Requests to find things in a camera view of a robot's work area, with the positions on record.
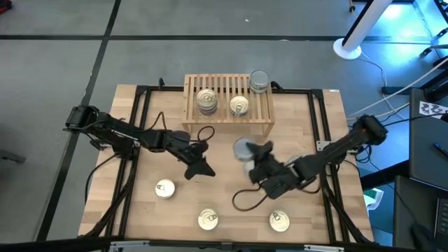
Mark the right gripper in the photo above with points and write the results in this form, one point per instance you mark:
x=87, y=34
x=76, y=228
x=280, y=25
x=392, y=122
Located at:
x=273, y=178

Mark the blue Wild Planet salmon can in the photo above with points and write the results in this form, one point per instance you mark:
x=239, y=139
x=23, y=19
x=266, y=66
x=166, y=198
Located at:
x=208, y=112
x=279, y=220
x=208, y=218
x=239, y=104
x=164, y=188
x=206, y=97

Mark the black desk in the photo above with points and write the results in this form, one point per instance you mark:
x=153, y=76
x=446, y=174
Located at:
x=427, y=140

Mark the white label sticker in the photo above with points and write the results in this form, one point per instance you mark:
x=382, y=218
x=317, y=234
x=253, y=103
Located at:
x=334, y=91

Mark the dark grey desk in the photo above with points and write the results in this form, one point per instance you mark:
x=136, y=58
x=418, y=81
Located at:
x=413, y=203

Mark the black aluminium frame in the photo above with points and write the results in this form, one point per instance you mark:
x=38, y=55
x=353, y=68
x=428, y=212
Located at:
x=141, y=90

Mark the black keyboard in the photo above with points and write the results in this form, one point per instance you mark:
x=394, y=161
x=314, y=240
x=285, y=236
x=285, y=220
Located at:
x=442, y=218

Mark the white tower fan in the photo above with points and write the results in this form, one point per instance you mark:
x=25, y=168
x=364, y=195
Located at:
x=344, y=52

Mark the grey metal bracket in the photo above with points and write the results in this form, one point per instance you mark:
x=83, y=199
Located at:
x=12, y=156

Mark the white green box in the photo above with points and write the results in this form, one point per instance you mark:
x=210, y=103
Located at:
x=374, y=196

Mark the black computer mouse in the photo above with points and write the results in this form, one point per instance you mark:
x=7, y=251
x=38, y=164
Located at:
x=421, y=236

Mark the dark pen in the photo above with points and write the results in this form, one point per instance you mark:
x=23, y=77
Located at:
x=440, y=149

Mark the black white marker sheet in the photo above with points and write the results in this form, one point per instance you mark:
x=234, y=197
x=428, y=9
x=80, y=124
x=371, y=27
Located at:
x=434, y=109

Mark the black power strip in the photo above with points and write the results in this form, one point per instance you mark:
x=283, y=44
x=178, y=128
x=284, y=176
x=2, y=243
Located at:
x=393, y=90

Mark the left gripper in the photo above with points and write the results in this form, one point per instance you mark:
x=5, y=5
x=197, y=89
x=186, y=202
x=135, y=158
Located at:
x=194, y=152

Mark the wooden slatted shelf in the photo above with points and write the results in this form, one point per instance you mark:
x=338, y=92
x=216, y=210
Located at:
x=224, y=121

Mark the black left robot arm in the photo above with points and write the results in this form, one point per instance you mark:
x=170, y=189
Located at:
x=115, y=127

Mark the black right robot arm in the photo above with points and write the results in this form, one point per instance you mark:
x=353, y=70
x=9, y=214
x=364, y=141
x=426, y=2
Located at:
x=336, y=147

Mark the silver mounting plate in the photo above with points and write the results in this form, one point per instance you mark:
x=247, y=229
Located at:
x=322, y=145

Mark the silver metal bracket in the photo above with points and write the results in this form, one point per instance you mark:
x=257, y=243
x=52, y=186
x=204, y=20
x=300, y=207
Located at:
x=323, y=248
x=129, y=244

